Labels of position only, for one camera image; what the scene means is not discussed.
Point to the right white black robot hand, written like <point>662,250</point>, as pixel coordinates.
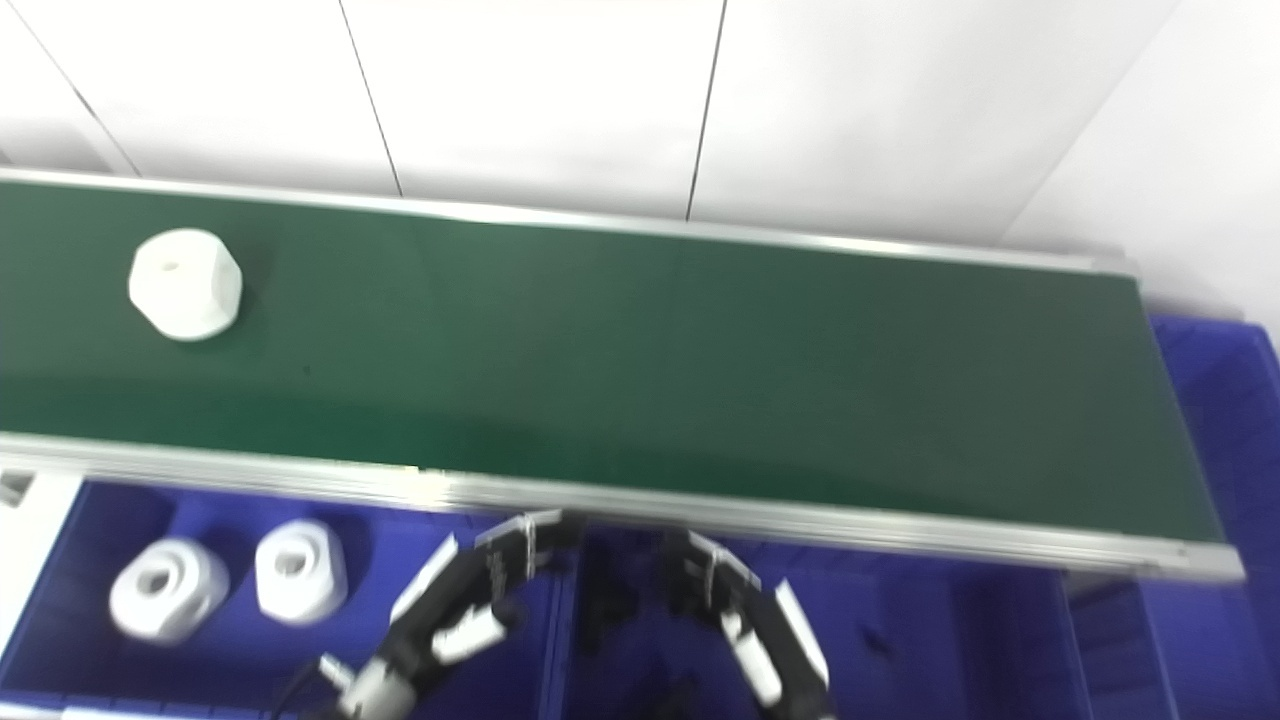
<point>780,640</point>

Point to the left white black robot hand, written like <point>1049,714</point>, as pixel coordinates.
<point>440,620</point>

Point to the white faceted block part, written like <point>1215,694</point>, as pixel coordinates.
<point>185,285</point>
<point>315,595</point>

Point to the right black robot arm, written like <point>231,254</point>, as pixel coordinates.
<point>805,714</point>

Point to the green conveyor belt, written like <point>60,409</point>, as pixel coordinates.
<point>900,535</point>
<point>650,380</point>

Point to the blue bin with black parts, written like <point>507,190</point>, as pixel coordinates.
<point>950,650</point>

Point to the blue bin with white parts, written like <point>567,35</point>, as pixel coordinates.
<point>230,670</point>

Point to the white block part large hole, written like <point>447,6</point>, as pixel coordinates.
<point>190,605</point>

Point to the empty blue bin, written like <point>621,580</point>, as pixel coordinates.
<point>1230,480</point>

